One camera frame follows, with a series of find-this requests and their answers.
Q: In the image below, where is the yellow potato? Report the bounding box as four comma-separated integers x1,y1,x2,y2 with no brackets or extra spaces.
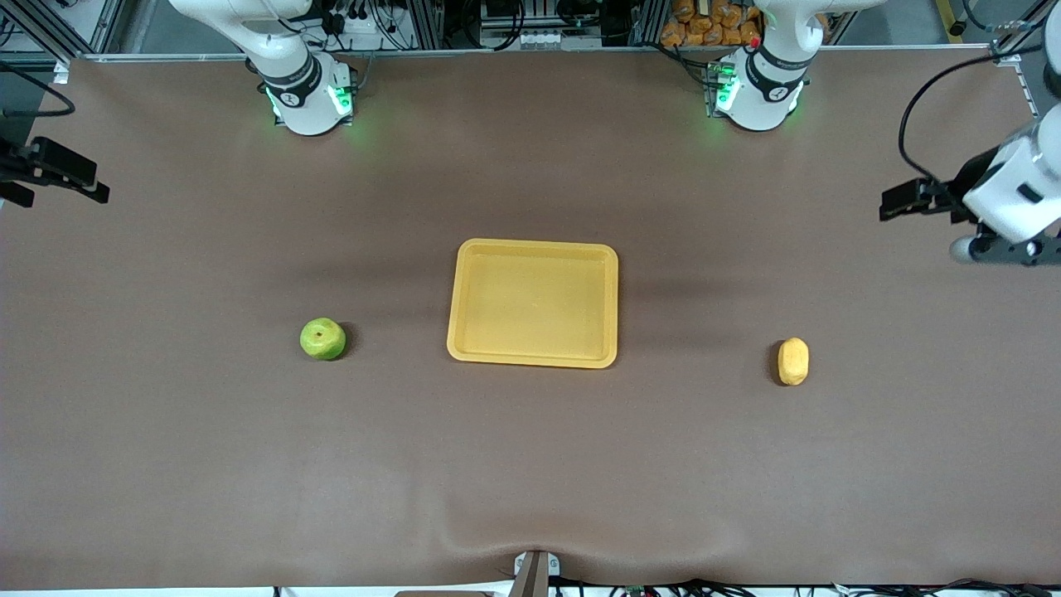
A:
778,337,810,386

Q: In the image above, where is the green apple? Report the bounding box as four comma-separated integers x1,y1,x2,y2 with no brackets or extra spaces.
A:
299,318,347,362

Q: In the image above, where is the yellow plastic tray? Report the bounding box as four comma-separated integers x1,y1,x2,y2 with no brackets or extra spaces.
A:
446,238,620,369

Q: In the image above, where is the orange packets pile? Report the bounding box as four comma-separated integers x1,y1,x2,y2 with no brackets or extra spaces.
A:
659,0,763,48

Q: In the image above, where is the brown table mat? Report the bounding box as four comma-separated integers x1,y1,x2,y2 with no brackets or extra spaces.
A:
0,50,1061,590

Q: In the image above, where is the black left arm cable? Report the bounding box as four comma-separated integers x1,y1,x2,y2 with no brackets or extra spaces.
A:
898,37,1037,197

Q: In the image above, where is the aluminium table edge rail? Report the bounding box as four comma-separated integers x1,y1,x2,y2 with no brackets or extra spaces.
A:
54,43,1025,84

